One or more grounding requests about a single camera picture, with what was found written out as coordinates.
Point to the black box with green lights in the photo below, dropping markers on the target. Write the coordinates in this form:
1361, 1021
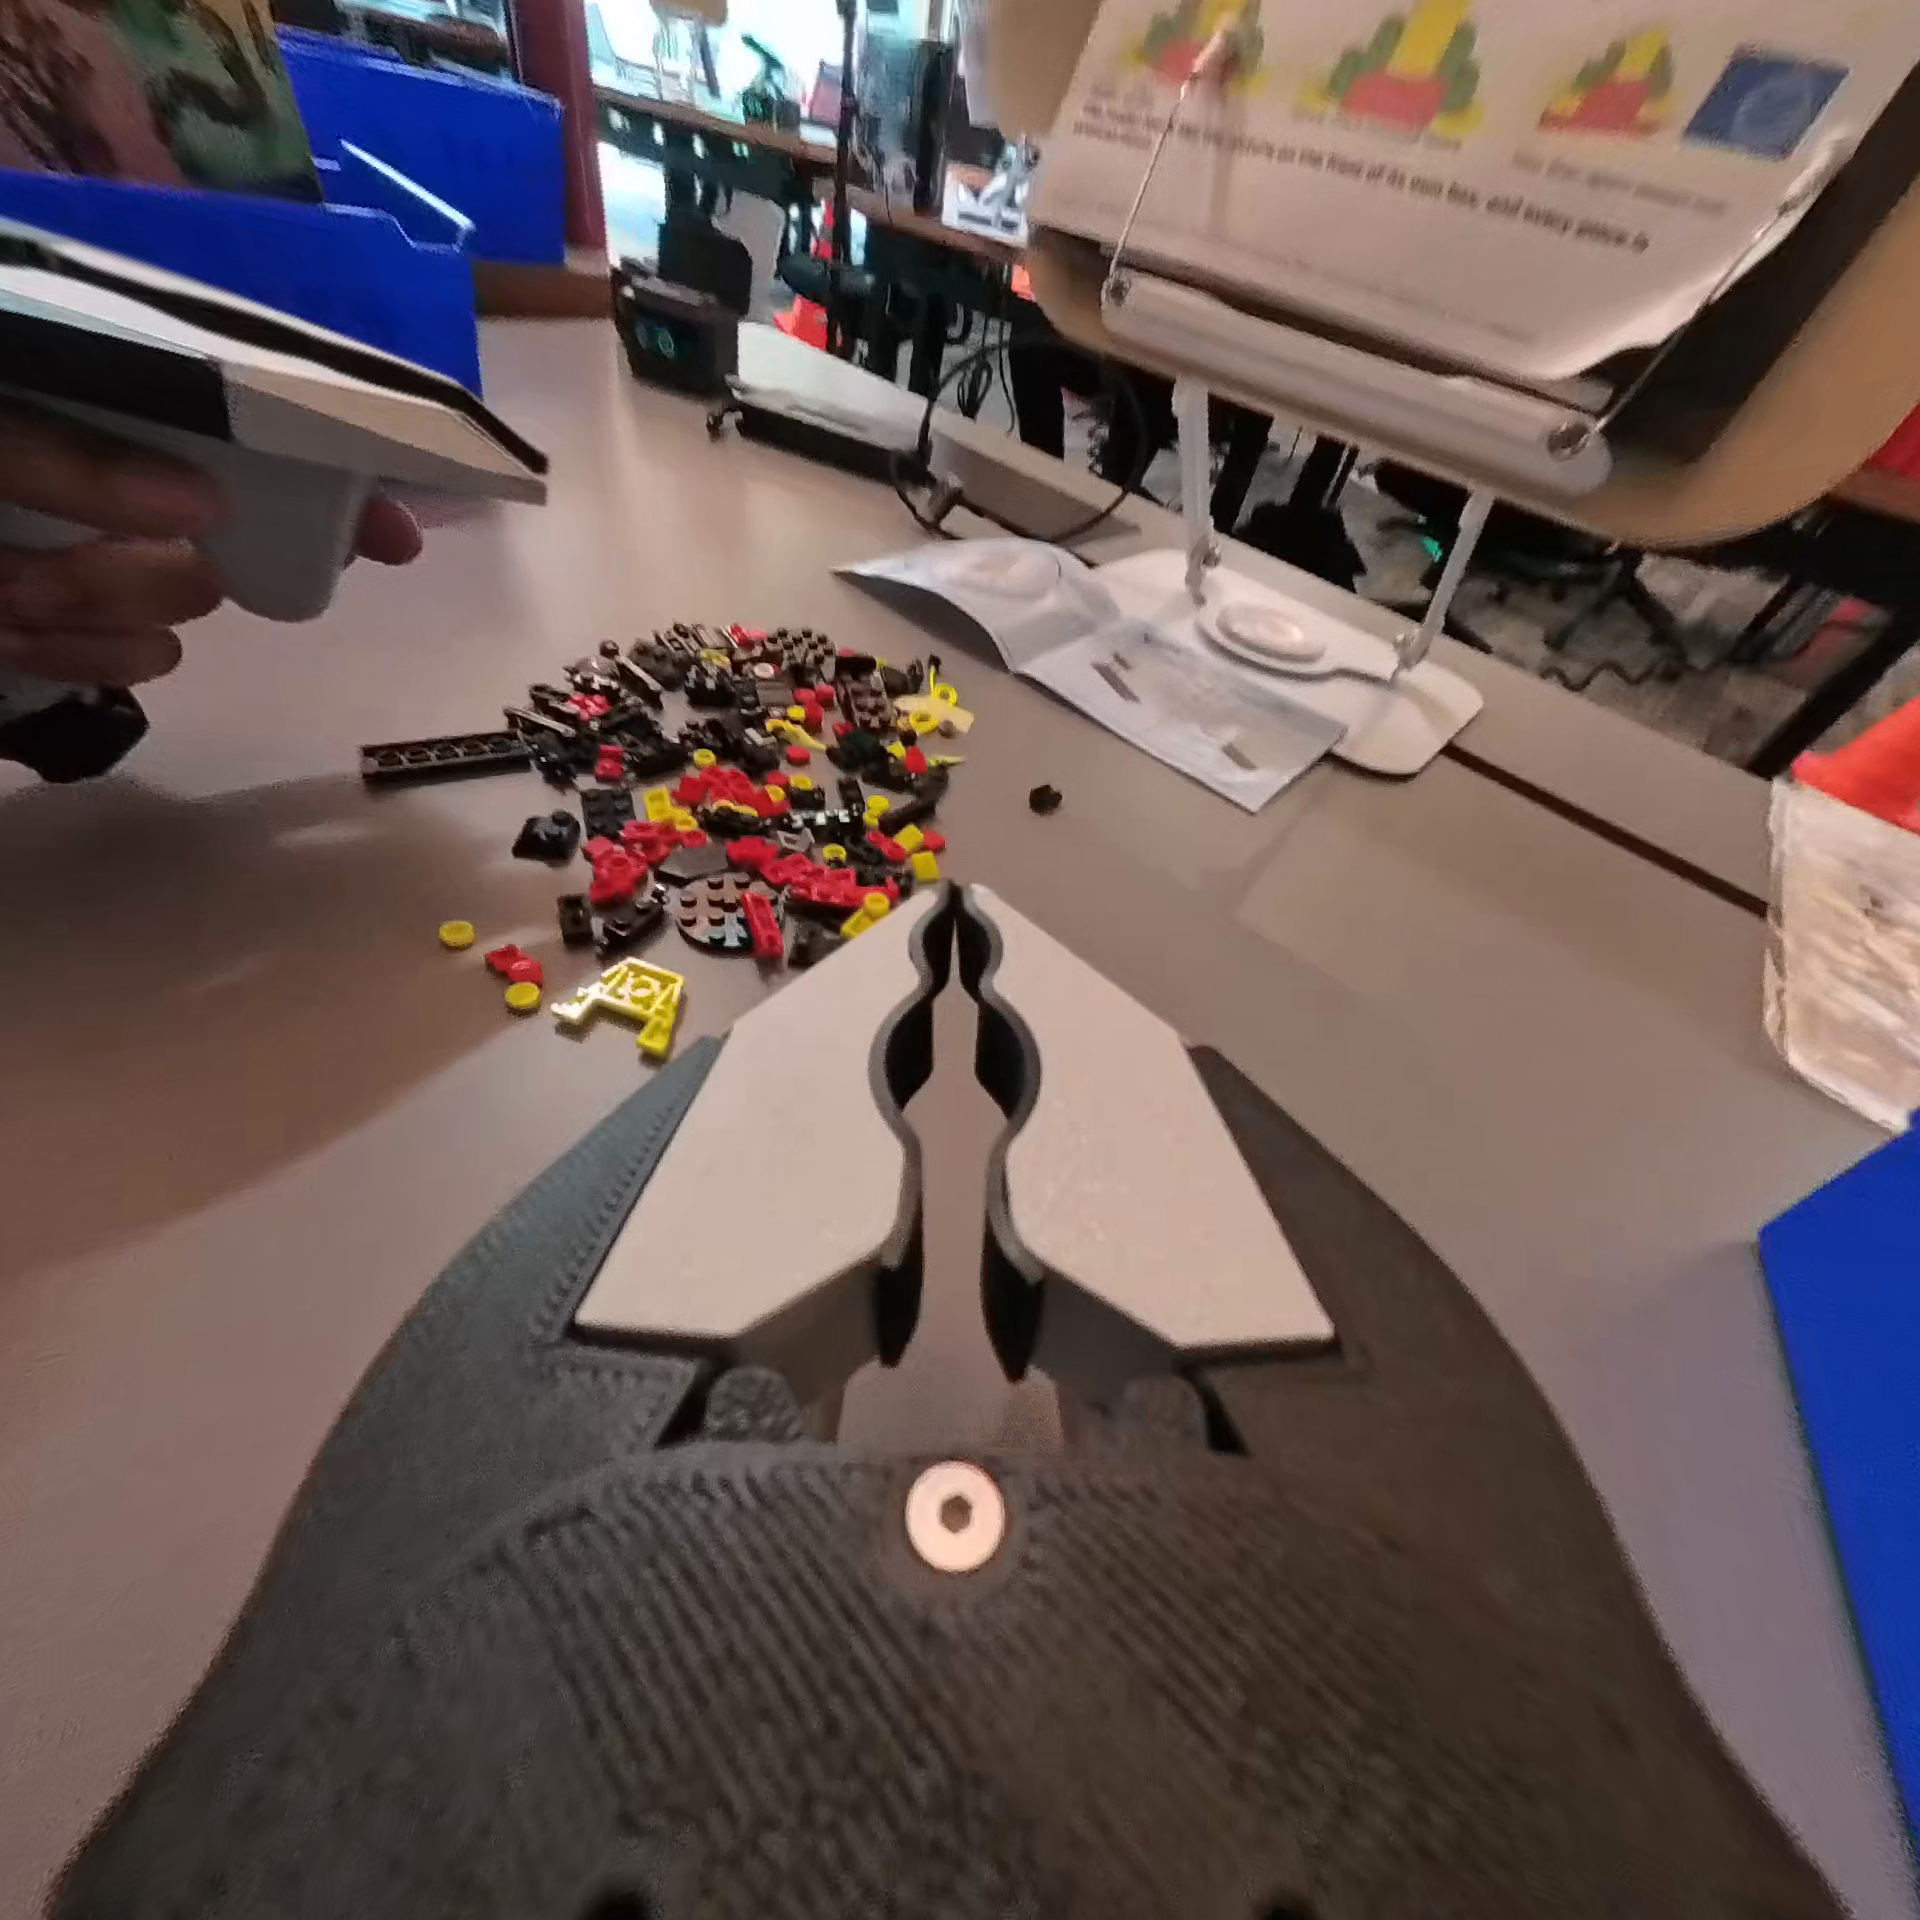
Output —
675, 338

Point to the pile of mixed lego pieces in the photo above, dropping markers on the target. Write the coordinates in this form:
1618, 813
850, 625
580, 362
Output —
713, 916

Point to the dark grey laptop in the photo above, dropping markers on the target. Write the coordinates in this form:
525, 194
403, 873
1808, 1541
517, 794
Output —
854, 399

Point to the clear plastic bag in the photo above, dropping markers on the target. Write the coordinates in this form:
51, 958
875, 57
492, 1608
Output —
1845, 961

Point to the maroon pillar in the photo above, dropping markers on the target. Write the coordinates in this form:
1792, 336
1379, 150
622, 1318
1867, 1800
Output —
557, 120

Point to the long black lego plate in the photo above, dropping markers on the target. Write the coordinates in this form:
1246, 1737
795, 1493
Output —
441, 754

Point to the open instruction booklet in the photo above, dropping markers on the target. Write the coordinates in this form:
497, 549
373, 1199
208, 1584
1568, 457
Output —
1200, 735

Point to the blue plastic bin white label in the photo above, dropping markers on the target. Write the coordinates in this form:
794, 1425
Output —
225, 241

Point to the yellow lego wedge plate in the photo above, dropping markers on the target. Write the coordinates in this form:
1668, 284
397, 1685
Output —
629, 990

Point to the printed instruction sheet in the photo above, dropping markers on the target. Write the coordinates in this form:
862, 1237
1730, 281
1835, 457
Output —
1349, 194

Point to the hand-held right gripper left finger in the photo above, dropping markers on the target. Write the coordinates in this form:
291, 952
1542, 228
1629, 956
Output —
749, 1200

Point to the person's left hand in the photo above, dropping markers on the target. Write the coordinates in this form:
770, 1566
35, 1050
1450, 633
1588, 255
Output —
89, 599

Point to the pink printed cardboard box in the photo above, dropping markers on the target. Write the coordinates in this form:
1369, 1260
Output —
60, 76

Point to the white book stand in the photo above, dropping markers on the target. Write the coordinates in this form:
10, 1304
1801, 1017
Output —
1411, 713

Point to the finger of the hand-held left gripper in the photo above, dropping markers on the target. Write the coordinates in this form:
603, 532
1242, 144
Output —
330, 428
148, 300

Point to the green printed cardboard box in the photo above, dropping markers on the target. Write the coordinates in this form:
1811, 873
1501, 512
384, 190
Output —
241, 89

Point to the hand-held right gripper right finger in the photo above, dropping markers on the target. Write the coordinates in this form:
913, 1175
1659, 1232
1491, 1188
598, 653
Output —
1171, 1200

